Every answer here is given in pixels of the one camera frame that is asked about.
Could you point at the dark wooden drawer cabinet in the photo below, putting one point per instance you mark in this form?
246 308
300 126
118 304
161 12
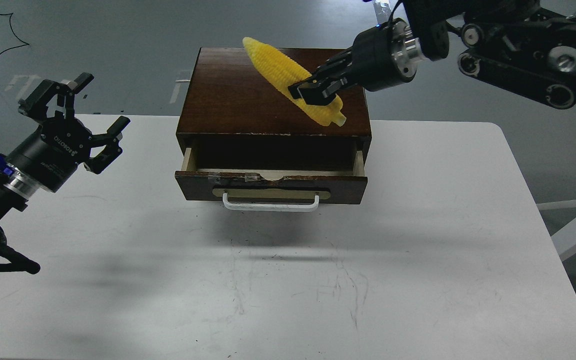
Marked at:
232 118

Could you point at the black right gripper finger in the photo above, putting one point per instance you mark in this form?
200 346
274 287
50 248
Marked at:
320 91
337 67

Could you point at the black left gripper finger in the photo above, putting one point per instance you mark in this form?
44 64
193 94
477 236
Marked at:
110 141
36 105

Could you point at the wooden drawer with white handle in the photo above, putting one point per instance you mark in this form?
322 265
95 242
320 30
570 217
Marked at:
341 181

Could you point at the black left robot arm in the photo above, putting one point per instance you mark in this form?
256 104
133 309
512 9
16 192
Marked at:
16 190

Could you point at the grey floor tape strip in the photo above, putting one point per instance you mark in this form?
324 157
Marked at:
382 8

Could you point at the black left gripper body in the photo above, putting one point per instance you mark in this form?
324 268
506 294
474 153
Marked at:
53 152

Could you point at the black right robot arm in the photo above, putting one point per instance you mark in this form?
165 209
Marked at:
515 45

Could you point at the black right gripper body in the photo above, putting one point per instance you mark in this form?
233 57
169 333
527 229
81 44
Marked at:
379 58

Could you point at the yellow plastic corn cob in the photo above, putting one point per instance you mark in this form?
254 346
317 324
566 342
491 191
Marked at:
281 72

